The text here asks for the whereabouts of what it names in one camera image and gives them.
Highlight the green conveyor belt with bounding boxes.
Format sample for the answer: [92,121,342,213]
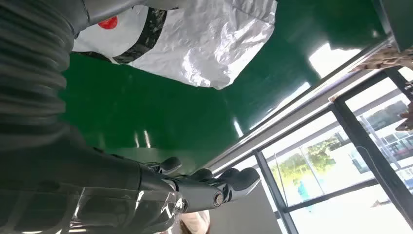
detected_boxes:
[59,0,397,176]

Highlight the person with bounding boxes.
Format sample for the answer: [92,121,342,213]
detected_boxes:
[180,210,211,234]

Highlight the black window frame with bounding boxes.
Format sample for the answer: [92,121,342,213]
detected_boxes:
[253,66,413,234]

